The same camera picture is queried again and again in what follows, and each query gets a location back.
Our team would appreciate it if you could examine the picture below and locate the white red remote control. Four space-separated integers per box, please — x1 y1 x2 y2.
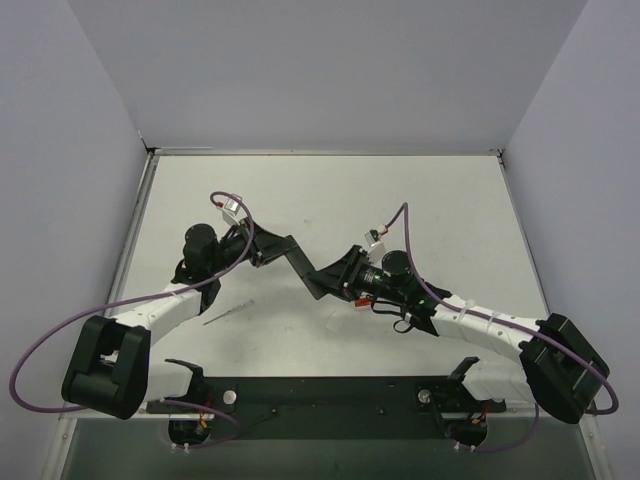
354 297 371 309

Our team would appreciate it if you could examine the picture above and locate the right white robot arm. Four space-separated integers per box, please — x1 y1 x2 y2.
302 246 615 424

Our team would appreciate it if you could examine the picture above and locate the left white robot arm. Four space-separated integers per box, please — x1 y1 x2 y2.
61 221 297 419

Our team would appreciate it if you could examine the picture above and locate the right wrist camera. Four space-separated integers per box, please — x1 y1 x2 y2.
364 229 386 263

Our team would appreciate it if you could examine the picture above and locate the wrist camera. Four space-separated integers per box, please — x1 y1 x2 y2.
214 195 243 226
364 229 386 263

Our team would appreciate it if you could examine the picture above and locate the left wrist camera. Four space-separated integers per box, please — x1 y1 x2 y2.
214 195 243 226

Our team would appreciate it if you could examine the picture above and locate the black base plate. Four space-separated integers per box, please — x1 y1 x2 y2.
146 376 506 440

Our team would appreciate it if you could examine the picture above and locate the aluminium rail frame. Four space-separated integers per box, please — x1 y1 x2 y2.
43 153 595 479

